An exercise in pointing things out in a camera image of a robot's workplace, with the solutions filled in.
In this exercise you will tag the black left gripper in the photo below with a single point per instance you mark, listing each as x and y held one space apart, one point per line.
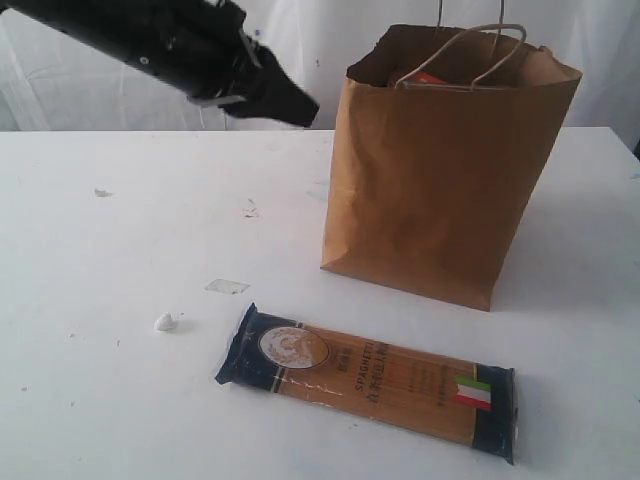
201 49

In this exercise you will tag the small brown orange-label pouch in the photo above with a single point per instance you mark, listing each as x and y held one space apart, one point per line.
422 78

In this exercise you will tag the clear tape patch on table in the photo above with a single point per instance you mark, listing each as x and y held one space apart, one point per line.
226 287

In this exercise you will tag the large brown paper bag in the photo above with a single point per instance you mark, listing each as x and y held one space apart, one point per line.
427 186

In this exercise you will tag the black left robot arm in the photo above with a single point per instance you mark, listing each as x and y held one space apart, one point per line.
93 23

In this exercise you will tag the white putty lump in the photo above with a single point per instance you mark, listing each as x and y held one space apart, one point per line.
165 323

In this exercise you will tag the white backdrop curtain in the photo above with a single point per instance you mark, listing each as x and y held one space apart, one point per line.
51 82

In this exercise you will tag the spaghetti packet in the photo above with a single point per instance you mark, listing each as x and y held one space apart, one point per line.
455 400

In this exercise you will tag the torn white paper scrap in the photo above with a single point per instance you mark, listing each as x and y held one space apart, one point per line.
251 210

